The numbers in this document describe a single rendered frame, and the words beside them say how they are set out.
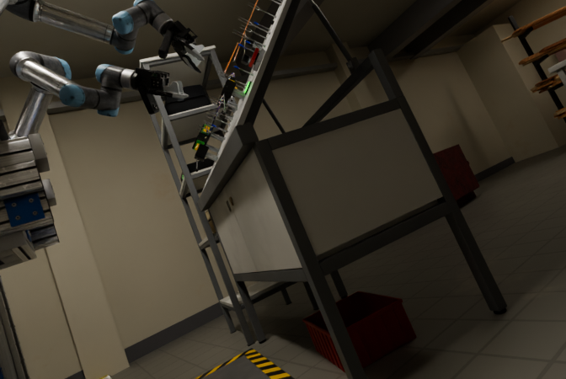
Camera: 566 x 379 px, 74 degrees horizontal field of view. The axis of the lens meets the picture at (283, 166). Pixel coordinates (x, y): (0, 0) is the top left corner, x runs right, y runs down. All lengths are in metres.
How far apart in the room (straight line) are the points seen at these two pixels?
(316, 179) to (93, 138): 3.09
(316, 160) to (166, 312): 2.81
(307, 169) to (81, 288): 2.66
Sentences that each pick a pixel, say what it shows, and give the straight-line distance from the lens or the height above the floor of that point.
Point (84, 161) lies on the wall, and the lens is 3.92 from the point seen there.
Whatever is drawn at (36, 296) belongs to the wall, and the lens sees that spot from 3.71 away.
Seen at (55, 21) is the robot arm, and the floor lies 1.57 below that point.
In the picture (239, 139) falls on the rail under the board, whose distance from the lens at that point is 1.13.
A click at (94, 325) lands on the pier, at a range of 3.52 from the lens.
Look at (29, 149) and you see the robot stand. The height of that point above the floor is 1.07.
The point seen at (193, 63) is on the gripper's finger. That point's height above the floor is 1.28.
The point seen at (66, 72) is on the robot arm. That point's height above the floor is 1.51.
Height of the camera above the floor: 0.53
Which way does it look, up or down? 9 degrees up
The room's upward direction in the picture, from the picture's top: 23 degrees counter-clockwise
